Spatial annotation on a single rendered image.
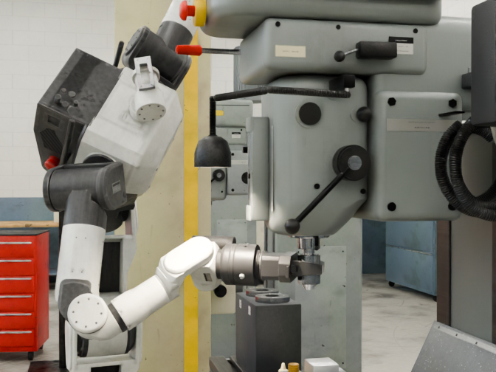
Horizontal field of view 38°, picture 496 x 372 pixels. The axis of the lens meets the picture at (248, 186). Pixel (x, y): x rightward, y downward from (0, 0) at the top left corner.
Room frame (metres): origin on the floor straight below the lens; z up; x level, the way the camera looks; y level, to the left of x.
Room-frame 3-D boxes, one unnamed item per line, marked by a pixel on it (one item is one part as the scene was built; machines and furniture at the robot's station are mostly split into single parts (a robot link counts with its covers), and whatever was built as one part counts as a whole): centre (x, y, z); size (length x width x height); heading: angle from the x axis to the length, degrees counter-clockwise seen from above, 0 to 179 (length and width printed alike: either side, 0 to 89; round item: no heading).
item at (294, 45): (1.50, -0.17, 1.68); 0.34 x 0.24 x 0.10; 103
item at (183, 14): (1.44, 0.12, 1.76); 0.04 x 0.03 x 0.04; 13
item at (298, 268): (1.47, -0.12, 1.24); 0.06 x 0.02 x 0.03; 78
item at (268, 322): (1.90, -0.05, 1.02); 0.22 x 0.12 x 0.20; 14
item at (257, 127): (1.47, -0.02, 1.45); 0.04 x 0.04 x 0.21; 13
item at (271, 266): (1.52, -0.04, 1.24); 0.13 x 0.12 x 0.10; 168
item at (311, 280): (1.50, -0.13, 1.23); 0.05 x 0.05 x 0.05
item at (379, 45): (1.38, -0.22, 1.66); 0.12 x 0.04 x 0.04; 103
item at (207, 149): (1.40, 0.07, 1.48); 0.07 x 0.07 x 0.06
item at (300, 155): (1.50, -0.13, 1.47); 0.21 x 0.19 x 0.32; 13
